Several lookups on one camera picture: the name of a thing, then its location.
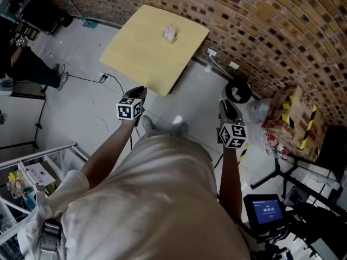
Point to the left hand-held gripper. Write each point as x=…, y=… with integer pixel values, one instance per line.
x=128, y=110

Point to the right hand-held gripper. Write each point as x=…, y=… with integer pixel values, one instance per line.
x=233, y=135

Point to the person's left forearm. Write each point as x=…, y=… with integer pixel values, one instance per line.
x=108, y=156

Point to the person's right forearm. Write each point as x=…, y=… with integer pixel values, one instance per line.
x=230, y=183

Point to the black round bin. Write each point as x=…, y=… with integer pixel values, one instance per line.
x=237, y=89

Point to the person's left shoe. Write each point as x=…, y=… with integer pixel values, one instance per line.
x=147, y=123

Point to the clear plastic bag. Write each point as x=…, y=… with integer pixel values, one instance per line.
x=259, y=123

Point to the white power strip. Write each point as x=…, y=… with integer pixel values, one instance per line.
x=103, y=78

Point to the cardboard box with striped tape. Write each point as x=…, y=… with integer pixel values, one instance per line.
x=295, y=123

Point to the black tripod stand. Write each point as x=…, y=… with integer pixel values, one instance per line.
x=276, y=172

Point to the tan partition panel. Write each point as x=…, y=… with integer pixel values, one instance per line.
x=38, y=112

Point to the person's white shirt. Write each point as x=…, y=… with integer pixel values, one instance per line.
x=149, y=199

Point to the black mounted screen device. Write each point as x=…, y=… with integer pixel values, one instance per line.
x=267, y=211

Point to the black monitor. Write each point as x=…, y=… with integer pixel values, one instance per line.
x=334, y=150

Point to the white sign with red print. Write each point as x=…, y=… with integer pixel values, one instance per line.
x=39, y=174

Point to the yellow toy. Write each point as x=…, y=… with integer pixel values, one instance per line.
x=15, y=177

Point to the white metal shelf rack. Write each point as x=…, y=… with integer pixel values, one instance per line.
x=16, y=199

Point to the white wall plug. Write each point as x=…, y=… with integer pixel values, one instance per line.
x=212, y=52

